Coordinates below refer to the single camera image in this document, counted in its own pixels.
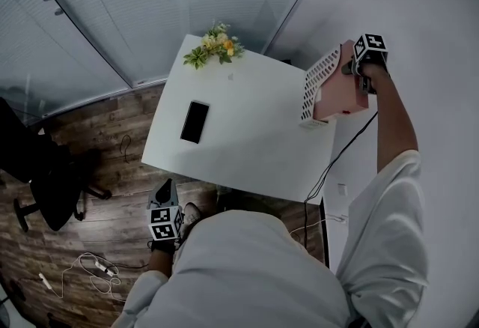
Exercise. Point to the person's left hand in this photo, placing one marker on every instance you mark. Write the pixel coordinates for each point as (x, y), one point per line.
(162, 246)

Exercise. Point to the person's left shoe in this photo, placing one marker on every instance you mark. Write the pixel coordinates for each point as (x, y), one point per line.
(191, 212)

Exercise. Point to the white power strip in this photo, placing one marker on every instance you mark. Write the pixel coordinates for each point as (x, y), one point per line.
(104, 268)

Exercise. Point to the pink file box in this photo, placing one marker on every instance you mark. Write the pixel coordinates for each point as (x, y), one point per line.
(337, 98)

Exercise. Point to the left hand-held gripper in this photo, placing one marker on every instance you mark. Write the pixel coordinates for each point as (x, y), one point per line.
(166, 221)

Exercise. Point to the white wall charger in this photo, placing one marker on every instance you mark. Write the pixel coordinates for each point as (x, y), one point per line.
(341, 218)

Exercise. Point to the white table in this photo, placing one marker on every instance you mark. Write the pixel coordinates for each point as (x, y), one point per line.
(243, 139)

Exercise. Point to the person's left forearm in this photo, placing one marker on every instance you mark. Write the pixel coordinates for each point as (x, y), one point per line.
(161, 263)

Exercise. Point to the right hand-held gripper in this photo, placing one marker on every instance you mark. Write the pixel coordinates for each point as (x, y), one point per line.
(372, 49)

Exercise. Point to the person's white sweatshirt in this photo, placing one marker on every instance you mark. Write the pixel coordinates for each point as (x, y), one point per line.
(254, 274)

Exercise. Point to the white mesh file holder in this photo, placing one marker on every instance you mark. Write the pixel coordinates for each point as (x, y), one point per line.
(318, 83)

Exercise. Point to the black office chair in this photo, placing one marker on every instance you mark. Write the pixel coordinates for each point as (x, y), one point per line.
(45, 176)

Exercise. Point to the black smartphone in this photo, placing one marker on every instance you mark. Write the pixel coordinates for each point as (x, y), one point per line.
(194, 122)

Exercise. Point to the person's right forearm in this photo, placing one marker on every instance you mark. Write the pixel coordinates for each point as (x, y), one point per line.
(394, 120)

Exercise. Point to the yellow and green flower bouquet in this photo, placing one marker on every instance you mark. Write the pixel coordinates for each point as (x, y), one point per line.
(215, 47)

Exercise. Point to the person's right hand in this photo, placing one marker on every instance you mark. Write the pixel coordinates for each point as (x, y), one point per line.
(376, 73)

